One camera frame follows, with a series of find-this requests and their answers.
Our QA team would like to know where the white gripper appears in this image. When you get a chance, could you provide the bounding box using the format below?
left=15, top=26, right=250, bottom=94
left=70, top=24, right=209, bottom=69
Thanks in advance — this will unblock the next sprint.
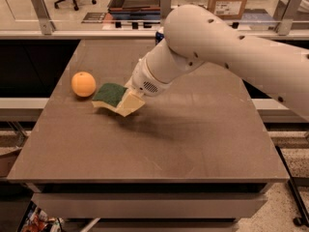
left=116, top=58, right=170, bottom=117

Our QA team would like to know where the green and yellow sponge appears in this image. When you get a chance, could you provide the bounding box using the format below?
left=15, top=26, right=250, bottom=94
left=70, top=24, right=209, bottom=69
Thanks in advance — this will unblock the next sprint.
left=92, top=83, right=126, bottom=110

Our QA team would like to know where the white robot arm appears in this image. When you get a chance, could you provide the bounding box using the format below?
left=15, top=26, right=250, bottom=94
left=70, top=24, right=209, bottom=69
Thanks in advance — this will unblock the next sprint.
left=126, top=5, right=309, bottom=119

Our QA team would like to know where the orange fruit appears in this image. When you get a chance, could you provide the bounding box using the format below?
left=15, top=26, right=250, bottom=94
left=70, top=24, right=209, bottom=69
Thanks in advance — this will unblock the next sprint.
left=70, top=72, right=97, bottom=98

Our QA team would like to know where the blue pepsi soda can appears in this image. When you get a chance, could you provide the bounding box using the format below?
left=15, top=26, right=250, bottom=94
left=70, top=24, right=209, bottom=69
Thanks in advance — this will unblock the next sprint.
left=155, top=27, right=164, bottom=44

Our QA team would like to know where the cardboard box with label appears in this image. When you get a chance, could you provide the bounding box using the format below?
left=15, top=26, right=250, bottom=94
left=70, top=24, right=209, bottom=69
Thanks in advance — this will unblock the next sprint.
left=208, top=0, right=247, bottom=19

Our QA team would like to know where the colourful clutter under table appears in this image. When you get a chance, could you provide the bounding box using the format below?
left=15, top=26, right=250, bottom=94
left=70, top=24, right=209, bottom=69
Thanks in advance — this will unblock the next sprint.
left=17, top=202, right=65, bottom=232

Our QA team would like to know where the middle metal glass bracket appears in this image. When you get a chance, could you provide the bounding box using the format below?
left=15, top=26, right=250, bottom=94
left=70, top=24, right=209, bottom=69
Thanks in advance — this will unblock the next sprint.
left=159, top=0, right=171, bottom=18

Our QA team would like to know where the metal glass bracket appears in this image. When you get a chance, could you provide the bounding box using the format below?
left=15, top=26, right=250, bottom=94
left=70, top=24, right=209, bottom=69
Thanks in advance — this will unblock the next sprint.
left=31, top=0, right=55, bottom=35
left=159, top=0, right=171, bottom=18
left=273, top=0, right=305, bottom=36

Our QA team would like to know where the left metal glass bracket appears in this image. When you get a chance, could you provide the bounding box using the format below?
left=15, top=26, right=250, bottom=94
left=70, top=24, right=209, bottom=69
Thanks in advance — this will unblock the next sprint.
left=31, top=0, right=55, bottom=35

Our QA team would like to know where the right metal glass bracket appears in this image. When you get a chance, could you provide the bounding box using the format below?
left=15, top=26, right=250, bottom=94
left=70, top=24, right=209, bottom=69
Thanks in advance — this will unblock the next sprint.
left=273, top=0, right=305, bottom=36

